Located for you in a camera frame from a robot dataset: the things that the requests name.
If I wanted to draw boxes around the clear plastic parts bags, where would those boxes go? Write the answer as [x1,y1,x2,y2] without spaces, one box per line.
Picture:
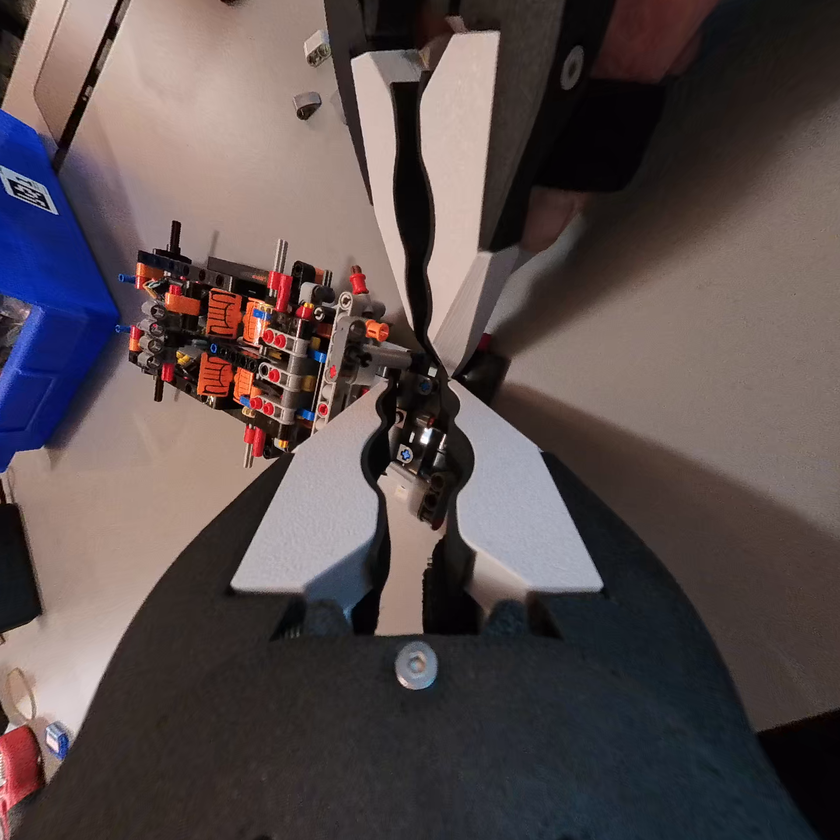
[0,294,34,375]

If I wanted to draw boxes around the multicoloured lego car chassis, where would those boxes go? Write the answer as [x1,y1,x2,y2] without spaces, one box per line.
[117,220,511,534]

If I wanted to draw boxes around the red object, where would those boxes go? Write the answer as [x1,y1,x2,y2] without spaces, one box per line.
[0,725,46,815]

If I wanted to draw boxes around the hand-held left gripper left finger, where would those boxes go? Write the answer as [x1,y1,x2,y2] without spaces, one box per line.
[230,382,396,636]

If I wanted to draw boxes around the blue plastic storage bin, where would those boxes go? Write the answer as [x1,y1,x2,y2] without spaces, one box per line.
[0,108,121,472]

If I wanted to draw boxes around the beige rubber band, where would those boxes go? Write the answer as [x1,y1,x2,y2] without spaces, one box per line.
[3,667,38,724]

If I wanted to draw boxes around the person's right hand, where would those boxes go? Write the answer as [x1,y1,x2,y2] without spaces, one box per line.
[524,0,708,253]

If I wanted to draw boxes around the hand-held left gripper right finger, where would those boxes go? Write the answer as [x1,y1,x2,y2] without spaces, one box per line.
[423,379,605,636]

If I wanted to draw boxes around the grey desk cable cover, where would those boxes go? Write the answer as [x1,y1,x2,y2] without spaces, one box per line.
[33,0,129,173]

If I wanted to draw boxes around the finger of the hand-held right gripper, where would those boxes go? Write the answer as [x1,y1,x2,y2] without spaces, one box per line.
[350,50,437,349]
[419,28,521,382]

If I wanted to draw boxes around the black box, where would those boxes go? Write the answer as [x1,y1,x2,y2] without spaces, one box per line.
[0,502,44,634]

